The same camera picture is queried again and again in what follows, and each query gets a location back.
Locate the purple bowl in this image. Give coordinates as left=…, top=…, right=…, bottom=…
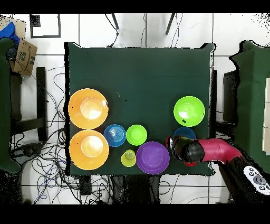
left=136, top=141, right=170, bottom=175

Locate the large green bowl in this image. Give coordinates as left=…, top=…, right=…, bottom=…
left=173, top=96, right=206, bottom=127

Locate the large orange bowl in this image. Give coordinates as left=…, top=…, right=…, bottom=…
left=67, top=88, right=110, bottom=130
left=69, top=129, right=110, bottom=171

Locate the green cloth on side table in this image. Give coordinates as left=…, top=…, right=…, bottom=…
left=228, top=40, right=270, bottom=174
left=0, top=38, right=22, bottom=174

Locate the black power strip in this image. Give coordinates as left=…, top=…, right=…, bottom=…
left=79, top=175, right=92, bottom=196

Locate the black bench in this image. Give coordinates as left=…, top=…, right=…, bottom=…
left=9, top=67, right=48, bottom=142

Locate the black pedestal foot with knob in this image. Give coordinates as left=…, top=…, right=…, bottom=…
left=10, top=142, right=44, bottom=163

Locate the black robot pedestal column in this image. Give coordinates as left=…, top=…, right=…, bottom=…
left=111, top=174, right=162, bottom=204

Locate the dark green table cloth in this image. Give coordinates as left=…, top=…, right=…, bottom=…
left=64, top=41, right=217, bottom=176

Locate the blue cloth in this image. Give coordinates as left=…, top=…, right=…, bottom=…
left=0, top=21, right=21, bottom=46

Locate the blue bowl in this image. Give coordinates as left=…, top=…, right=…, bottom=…
left=103, top=124, right=127, bottom=148
left=172, top=126, right=197, bottom=140

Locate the cardboard box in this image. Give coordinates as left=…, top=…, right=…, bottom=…
left=9, top=38, right=38, bottom=77

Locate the black tripod leg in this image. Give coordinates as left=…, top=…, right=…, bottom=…
left=165, top=13, right=176, bottom=35
left=111, top=13, right=120, bottom=30

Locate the yellow cup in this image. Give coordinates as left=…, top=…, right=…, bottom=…
left=121, top=149, right=137, bottom=167

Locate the small green bowl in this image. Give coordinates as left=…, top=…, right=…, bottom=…
left=126, top=124, right=148, bottom=146

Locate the tangle of cables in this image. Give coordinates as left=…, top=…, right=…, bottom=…
left=9, top=67, right=112, bottom=204

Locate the black square frame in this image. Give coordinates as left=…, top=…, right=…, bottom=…
left=29, top=13, right=62, bottom=39

